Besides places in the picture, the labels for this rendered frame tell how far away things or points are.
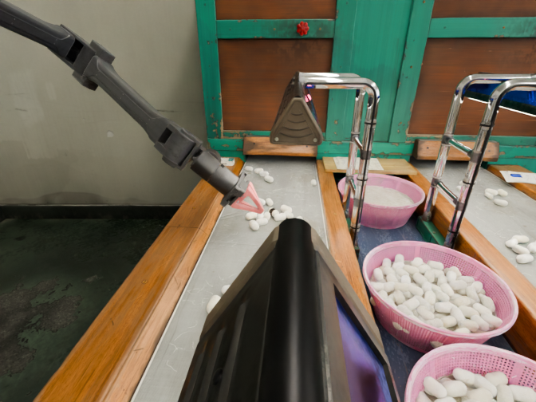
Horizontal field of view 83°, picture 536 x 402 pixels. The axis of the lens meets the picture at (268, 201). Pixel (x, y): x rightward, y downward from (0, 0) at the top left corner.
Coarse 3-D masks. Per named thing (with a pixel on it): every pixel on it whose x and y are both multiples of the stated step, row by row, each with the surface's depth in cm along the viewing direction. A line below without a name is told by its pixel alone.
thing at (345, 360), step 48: (288, 240) 10; (240, 288) 12; (288, 288) 8; (336, 288) 10; (240, 336) 9; (288, 336) 7; (336, 336) 8; (192, 384) 10; (240, 384) 7; (288, 384) 6; (336, 384) 6; (384, 384) 11
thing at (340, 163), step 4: (336, 160) 121; (340, 160) 121; (344, 160) 121; (372, 160) 121; (376, 160) 121; (336, 164) 116; (340, 164) 116; (344, 164) 116; (356, 164) 116; (372, 164) 116; (376, 164) 116; (340, 168) 112; (344, 168) 112; (356, 168) 112; (372, 168) 112; (376, 168) 112; (380, 168) 113
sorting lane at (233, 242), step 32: (256, 192) 103; (288, 192) 103; (224, 224) 84; (320, 224) 84; (224, 256) 71; (192, 288) 61; (192, 320) 54; (160, 352) 48; (192, 352) 48; (160, 384) 44
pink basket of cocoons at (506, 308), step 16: (368, 256) 66; (384, 256) 70; (416, 256) 71; (432, 256) 70; (448, 256) 68; (464, 256) 66; (368, 272) 65; (480, 272) 63; (368, 288) 61; (496, 288) 59; (384, 304) 54; (496, 304) 58; (512, 304) 54; (384, 320) 58; (400, 320) 53; (416, 320) 50; (512, 320) 50; (400, 336) 56; (416, 336) 53; (432, 336) 51; (448, 336) 49; (464, 336) 48; (480, 336) 48; (464, 352) 53
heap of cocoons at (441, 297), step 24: (384, 264) 68; (408, 264) 71; (432, 264) 68; (384, 288) 61; (408, 288) 61; (432, 288) 62; (456, 288) 62; (480, 288) 61; (408, 312) 55; (432, 312) 57; (456, 312) 55; (480, 312) 56
